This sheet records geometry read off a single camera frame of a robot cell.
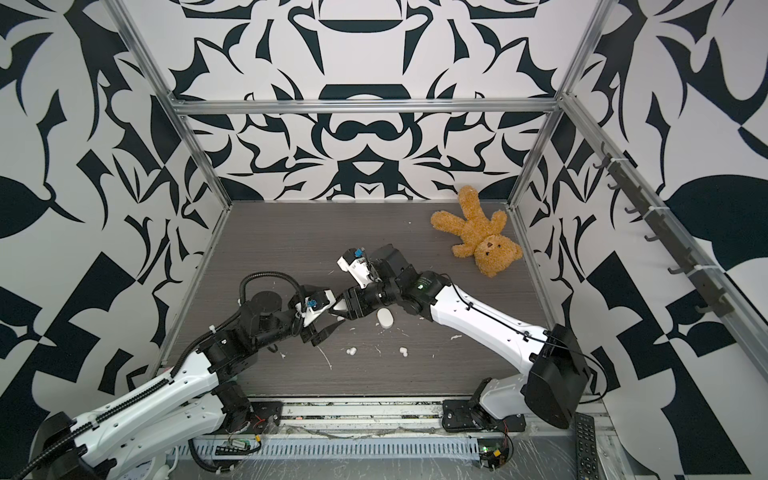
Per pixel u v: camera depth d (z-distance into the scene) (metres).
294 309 0.66
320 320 0.64
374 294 0.63
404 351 0.85
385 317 0.88
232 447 0.69
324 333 0.66
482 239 1.00
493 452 0.71
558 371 0.40
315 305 0.60
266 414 0.75
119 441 0.44
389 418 0.76
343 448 0.71
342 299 0.65
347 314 0.64
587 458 0.69
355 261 0.66
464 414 0.75
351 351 0.84
